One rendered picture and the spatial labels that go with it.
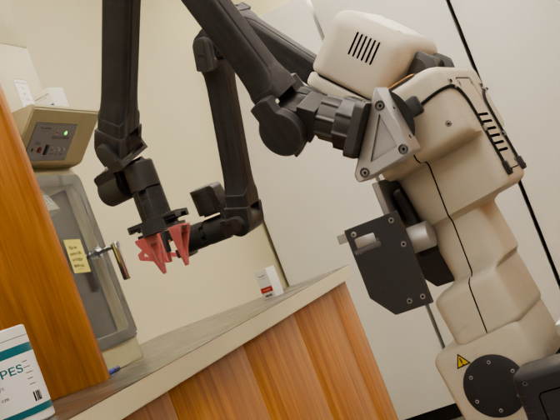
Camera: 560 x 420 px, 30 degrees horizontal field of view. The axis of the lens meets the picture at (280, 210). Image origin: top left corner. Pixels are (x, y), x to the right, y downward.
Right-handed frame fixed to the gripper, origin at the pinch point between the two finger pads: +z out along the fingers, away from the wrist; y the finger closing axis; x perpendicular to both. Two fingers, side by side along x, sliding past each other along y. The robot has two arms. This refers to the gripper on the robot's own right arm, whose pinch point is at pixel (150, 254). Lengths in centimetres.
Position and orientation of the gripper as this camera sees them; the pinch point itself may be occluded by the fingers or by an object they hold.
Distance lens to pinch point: 236.3
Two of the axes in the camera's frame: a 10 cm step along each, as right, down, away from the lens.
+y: -2.5, 0.5, -9.7
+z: -9.0, 3.4, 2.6
